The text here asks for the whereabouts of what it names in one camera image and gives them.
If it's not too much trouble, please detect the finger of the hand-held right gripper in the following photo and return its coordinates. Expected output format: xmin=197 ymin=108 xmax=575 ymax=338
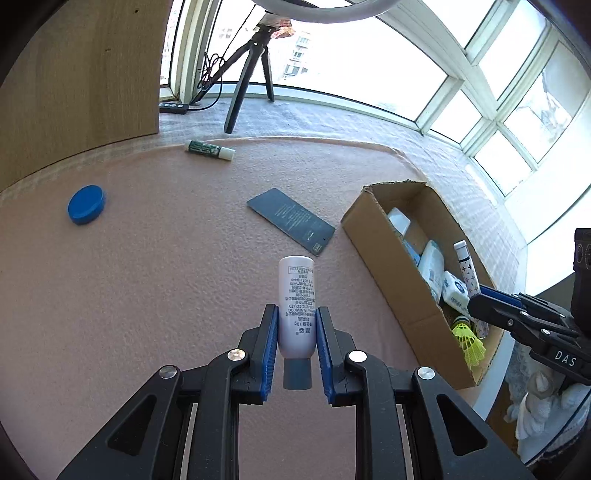
xmin=479 ymin=285 xmax=574 ymax=326
xmin=468 ymin=294 xmax=579 ymax=353

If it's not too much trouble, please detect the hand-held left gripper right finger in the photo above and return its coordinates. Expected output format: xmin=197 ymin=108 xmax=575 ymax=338
xmin=315 ymin=305 xmax=536 ymax=480

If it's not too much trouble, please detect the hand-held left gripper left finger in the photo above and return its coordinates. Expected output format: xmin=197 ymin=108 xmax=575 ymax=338
xmin=58 ymin=304 xmax=280 ymax=480

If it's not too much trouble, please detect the white tissue pack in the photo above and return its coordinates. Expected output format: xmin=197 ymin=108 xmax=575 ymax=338
xmin=441 ymin=271 xmax=472 ymax=308

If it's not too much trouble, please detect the white tube with grey cap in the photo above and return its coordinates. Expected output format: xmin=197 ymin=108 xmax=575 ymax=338
xmin=278 ymin=255 xmax=317 ymax=391

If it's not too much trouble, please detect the white patterned lighter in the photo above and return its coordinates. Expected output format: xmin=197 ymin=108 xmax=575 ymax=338
xmin=452 ymin=240 xmax=491 ymax=339

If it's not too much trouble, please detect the cardboard box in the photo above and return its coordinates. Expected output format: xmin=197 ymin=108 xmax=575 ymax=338
xmin=341 ymin=181 xmax=506 ymax=389

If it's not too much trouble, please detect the yellow shuttlecock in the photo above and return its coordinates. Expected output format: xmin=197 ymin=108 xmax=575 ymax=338
xmin=450 ymin=316 xmax=487 ymax=370

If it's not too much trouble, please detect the white fluffy cloth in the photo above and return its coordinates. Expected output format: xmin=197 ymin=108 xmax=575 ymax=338
xmin=504 ymin=342 xmax=591 ymax=464

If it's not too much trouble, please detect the white packet with blue print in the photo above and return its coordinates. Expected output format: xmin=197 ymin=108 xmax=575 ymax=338
xmin=418 ymin=240 xmax=447 ymax=304

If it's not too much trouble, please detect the dark grey card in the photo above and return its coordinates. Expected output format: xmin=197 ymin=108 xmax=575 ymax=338
xmin=247 ymin=188 xmax=336 ymax=257

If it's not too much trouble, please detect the green and white glue stick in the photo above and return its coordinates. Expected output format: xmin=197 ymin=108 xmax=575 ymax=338
xmin=185 ymin=140 xmax=236 ymax=161

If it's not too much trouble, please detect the blue round lid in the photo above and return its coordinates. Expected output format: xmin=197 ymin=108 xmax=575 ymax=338
xmin=68 ymin=185 xmax=109 ymax=226

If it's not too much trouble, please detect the black tripod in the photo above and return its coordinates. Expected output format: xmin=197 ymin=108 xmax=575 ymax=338
xmin=189 ymin=23 xmax=294 ymax=134

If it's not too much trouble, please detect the wooden board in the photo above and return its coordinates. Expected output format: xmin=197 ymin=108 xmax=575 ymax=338
xmin=0 ymin=0 xmax=174 ymax=193

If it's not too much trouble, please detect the black cable bundle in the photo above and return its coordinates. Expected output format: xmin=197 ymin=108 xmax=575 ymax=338
xmin=196 ymin=51 xmax=232 ymax=112

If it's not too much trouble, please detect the white ring light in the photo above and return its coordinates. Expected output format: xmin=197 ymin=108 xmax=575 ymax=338
xmin=252 ymin=0 xmax=402 ymax=23

